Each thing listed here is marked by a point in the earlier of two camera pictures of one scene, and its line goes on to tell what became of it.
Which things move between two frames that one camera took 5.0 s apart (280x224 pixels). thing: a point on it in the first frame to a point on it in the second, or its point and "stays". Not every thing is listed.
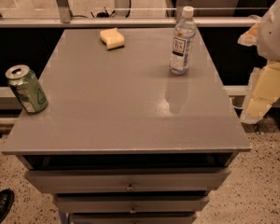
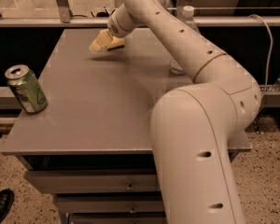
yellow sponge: (112, 38) stays
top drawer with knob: (131, 181) stays
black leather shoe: (1, 204) stays
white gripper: (275, 35) to (113, 27)
